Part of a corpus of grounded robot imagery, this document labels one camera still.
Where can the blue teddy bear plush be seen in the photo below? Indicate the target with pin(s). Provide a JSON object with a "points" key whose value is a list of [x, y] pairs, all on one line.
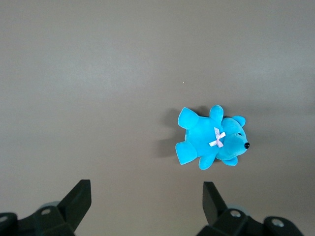
{"points": [[201, 137]]}

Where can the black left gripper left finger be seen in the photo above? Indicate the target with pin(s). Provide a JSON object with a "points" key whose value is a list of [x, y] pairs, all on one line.
{"points": [[69, 214]]}

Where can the brown table mat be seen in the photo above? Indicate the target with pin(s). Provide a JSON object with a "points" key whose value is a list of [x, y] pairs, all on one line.
{"points": [[98, 73]]}

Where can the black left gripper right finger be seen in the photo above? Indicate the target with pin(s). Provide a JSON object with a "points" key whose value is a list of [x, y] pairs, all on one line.
{"points": [[221, 221]]}

